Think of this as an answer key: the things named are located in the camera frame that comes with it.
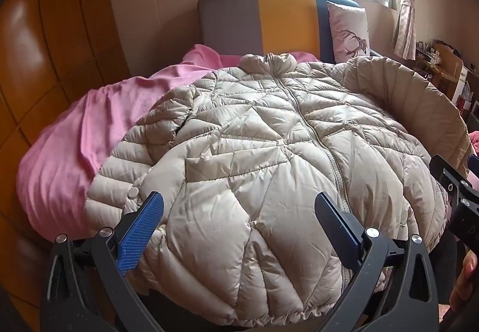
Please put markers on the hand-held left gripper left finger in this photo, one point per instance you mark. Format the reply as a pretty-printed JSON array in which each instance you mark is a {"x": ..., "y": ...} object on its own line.
[{"x": 144, "y": 221}]

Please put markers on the deer print pillow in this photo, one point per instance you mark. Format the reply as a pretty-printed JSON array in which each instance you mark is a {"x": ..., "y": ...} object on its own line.
[{"x": 350, "y": 32}]

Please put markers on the grey yellow blue headboard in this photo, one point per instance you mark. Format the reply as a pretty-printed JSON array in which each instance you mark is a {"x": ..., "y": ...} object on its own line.
[{"x": 262, "y": 25}]

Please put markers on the pink blanket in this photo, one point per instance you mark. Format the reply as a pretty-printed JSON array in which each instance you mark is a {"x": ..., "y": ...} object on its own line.
[{"x": 82, "y": 129}]

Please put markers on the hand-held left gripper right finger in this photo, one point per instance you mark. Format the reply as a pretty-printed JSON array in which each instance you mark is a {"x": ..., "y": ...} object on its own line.
[{"x": 338, "y": 223}]

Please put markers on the pink cloth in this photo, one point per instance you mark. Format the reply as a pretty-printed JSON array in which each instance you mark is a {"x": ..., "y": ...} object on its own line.
[{"x": 474, "y": 141}]

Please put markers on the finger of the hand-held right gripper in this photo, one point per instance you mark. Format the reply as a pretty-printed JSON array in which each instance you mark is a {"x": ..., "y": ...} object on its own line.
[{"x": 451, "y": 178}]

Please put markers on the white cabinet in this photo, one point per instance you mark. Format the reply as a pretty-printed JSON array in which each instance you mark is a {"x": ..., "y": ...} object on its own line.
[{"x": 461, "y": 81}]

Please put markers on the person's right hand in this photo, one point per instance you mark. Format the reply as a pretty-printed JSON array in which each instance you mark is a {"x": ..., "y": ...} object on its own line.
[{"x": 464, "y": 279}]

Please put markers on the cluttered wooden desk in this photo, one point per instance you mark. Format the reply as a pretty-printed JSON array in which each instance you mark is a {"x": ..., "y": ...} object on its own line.
[{"x": 438, "y": 58}]

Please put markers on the pink patterned curtain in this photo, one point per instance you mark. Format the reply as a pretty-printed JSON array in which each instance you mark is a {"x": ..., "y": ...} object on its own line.
[{"x": 405, "y": 17}]

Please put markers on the beige quilted puffer jacket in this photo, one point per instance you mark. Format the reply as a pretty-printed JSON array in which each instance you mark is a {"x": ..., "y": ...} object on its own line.
[{"x": 262, "y": 167}]

